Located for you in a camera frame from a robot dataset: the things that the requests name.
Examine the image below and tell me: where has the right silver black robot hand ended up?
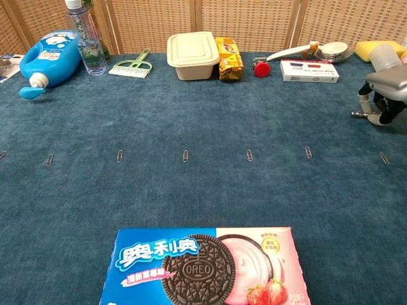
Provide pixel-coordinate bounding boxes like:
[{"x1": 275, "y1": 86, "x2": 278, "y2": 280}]
[{"x1": 357, "y1": 65, "x2": 407, "y2": 126}]

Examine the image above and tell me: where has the silver magnetic ball rod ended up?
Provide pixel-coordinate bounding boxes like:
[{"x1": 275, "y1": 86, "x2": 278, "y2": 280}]
[{"x1": 350, "y1": 111, "x2": 382, "y2": 119}]

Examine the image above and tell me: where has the translucent squeeze bottle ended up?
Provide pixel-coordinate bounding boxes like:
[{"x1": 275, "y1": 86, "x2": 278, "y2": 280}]
[{"x1": 369, "y1": 44, "x2": 404, "y2": 73}]

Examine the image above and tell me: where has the yellow sponge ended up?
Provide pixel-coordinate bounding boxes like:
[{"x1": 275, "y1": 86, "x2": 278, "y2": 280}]
[{"x1": 355, "y1": 40, "x2": 407, "y2": 63}]

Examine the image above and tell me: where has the stack of foil cups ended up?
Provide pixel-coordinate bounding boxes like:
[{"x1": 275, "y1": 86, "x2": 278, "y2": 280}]
[{"x1": 316, "y1": 41, "x2": 354, "y2": 64}]

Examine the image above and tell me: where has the white box red blue print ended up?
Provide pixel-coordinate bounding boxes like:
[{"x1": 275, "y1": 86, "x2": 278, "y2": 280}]
[{"x1": 279, "y1": 58, "x2": 340, "y2": 84}]

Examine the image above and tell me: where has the white plastic spoon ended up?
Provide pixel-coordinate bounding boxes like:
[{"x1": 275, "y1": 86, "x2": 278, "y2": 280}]
[{"x1": 266, "y1": 41, "x2": 320, "y2": 62}]

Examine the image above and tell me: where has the red push button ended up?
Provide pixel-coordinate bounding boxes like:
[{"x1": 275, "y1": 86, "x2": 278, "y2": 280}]
[{"x1": 252, "y1": 57, "x2": 271, "y2": 78}]

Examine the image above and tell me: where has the rattan folding screen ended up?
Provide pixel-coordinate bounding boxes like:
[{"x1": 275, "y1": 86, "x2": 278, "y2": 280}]
[{"x1": 0, "y1": 0, "x2": 407, "y2": 57}]

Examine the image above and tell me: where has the yellow biscuit packet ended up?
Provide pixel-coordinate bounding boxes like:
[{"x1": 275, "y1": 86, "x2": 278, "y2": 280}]
[{"x1": 215, "y1": 37, "x2": 245, "y2": 83}]

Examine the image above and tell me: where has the cream lidded food container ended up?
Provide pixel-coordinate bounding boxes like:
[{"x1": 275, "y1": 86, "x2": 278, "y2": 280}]
[{"x1": 167, "y1": 30, "x2": 221, "y2": 81}]

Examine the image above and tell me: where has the blue velvet table cloth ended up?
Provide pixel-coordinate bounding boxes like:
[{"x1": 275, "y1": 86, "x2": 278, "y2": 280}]
[{"x1": 0, "y1": 50, "x2": 407, "y2": 305}]

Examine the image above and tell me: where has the green cleaning brush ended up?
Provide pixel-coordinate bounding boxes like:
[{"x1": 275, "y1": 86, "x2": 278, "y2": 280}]
[{"x1": 108, "y1": 48, "x2": 153, "y2": 79}]

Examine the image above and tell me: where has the Oreo strawberry cookie box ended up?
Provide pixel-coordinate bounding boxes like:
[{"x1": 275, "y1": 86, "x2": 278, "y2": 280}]
[{"x1": 99, "y1": 226, "x2": 311, "y2": 305}]

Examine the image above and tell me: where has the clear plastic water bottle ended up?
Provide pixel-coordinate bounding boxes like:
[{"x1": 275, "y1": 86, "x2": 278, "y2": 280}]
[{"x1": 64, "y1": 0, "x2": 108, "y2": 76}]

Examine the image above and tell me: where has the blue detergent bottle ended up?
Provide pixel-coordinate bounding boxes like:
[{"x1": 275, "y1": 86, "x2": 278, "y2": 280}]
[{"x1": 19, "y1": 30, "x2": 83, "y2": 100}]

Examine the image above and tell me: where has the printed booklet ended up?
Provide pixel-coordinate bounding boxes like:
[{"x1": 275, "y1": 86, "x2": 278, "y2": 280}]
[{"x1": 0, "y1": 53, "x2": 25, "y2": 84}]

